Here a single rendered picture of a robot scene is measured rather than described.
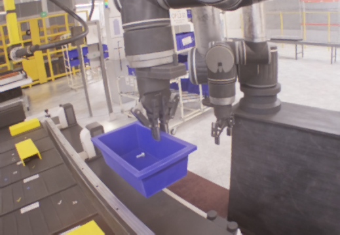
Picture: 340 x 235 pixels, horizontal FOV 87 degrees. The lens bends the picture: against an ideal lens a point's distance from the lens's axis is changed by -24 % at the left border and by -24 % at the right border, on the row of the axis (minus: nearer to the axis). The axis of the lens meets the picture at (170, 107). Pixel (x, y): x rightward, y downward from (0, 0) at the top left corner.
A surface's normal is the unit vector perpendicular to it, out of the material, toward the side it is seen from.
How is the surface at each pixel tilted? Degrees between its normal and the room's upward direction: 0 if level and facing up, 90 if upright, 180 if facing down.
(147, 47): 90
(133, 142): 85
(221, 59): 90
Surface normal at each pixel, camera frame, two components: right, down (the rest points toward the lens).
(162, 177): 0.65, 0.27
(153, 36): 0.35, 0.28
